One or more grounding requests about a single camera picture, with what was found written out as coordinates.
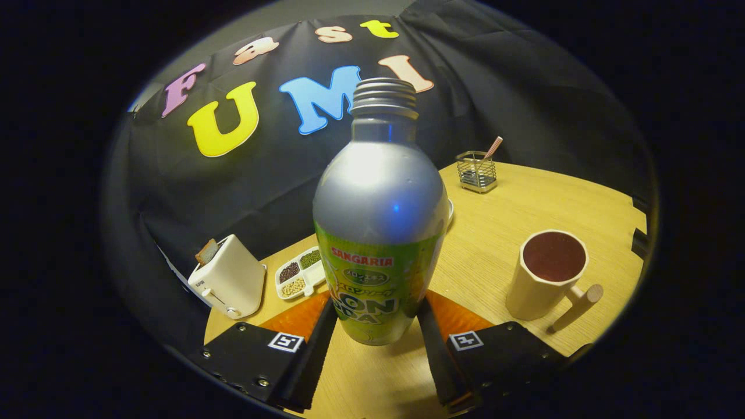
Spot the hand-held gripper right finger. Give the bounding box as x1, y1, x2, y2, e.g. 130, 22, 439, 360
416, 291, 570, 415

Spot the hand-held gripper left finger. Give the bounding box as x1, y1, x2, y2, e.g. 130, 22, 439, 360
186, 291, 338, 414

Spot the cream cup with wooden handle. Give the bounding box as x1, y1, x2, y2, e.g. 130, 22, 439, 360
505, 230, 604, 334

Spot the silver green juice bottle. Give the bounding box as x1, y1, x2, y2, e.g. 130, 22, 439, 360
312, 77, 450, 347

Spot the white divided seed tray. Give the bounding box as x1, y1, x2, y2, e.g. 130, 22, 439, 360
275, 246, 327, 301

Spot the white toaster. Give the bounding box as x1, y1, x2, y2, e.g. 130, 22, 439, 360
187, 234, 267, 319

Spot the wooden table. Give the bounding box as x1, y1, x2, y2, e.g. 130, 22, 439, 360
204, 162, 648, 419

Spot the toast slice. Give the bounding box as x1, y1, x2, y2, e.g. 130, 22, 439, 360
194, 238, 219, 267

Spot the wire mesh holder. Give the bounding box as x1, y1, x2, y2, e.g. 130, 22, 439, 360
455, 151, 498, 194

